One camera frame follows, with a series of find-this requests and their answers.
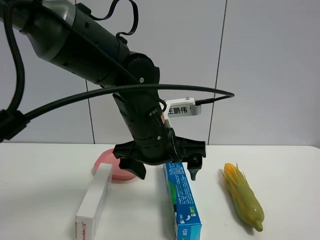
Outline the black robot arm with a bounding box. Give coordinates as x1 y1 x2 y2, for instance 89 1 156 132
0 0 206 180

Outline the white toothpaste box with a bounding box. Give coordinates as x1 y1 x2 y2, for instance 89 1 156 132
75 163 113 240

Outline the pink square plate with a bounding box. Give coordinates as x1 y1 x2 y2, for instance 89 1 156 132
93 148 136 181

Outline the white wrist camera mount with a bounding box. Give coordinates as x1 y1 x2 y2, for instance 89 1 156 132
162 97 202 128

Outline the blue toothpaste box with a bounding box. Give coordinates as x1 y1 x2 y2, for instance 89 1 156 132
163 162 202 240

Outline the toy corn cob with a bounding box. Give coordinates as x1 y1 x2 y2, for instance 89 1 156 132
220 163 265 232

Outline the black camera cable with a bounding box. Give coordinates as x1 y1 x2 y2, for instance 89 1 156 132
0 0 236 143

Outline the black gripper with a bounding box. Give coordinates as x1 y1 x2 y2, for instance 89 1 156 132
113 136 206 181

